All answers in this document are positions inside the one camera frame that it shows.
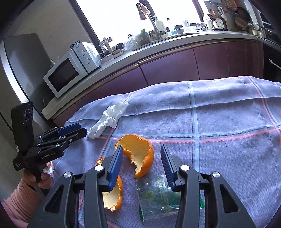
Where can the clear green snack wrapper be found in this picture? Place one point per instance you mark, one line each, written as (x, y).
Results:
(156, 199)

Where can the crumpled white tissue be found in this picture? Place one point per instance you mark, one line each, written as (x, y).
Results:
(109, 118)

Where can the white soap bottle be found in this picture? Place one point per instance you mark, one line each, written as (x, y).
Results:
(161, 27)

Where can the white microwave oven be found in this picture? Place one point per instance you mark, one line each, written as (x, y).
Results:
(79, 61)

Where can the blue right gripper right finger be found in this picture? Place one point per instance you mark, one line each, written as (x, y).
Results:
(171, 165)

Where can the purple kitchen cabinets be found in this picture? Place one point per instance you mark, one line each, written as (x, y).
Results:
(243, 57)

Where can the kitchen faucet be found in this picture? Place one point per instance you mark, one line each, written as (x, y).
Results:
(144, 14)

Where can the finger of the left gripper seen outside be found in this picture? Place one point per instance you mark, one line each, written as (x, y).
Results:
(57, 135)

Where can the purple plaid tablecloth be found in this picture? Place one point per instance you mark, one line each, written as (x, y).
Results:
(229, 125)

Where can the orange peel piece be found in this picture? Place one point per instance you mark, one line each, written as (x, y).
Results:
(113, 200)
(139, 150)

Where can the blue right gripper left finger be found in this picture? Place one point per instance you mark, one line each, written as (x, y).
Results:
(114, 163)

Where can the black frying pan hanging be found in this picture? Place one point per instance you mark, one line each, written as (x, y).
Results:
(244, 14)

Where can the grey refrigerator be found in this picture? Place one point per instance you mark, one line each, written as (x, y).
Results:
(24, 63)

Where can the left hand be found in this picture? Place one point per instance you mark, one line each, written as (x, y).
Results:
(46, 181)

